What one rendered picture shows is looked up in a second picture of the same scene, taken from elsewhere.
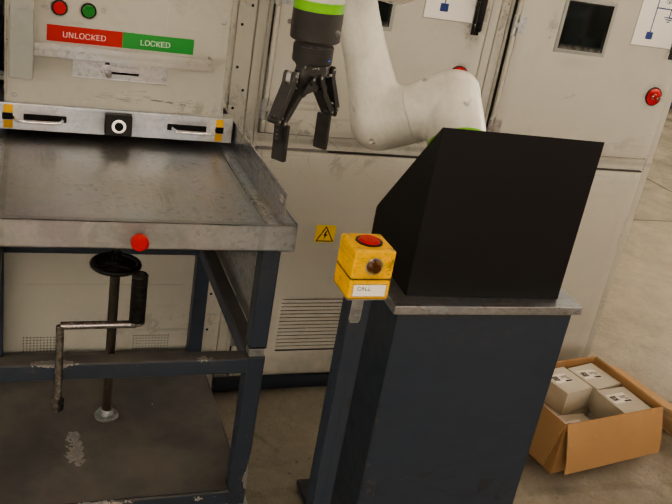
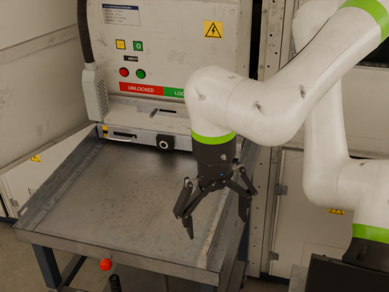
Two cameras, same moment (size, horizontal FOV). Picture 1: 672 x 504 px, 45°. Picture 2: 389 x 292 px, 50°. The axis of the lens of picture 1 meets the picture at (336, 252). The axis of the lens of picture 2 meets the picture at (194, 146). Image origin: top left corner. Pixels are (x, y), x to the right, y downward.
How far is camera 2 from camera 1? 103 cm
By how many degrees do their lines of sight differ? 37
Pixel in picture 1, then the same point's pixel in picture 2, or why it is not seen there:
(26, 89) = (114, 117)
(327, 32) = (211, 157)
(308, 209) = not seen: hidden behind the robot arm
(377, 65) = (323, 141)
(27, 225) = (48, 238)
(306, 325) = not seen: hidden behind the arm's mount
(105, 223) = (90, 245)
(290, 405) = not seen: outside the picture
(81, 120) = (145, 137)
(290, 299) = (310, 242)
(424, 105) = (353, 190)
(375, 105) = (315, 176)
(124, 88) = (168, 120)
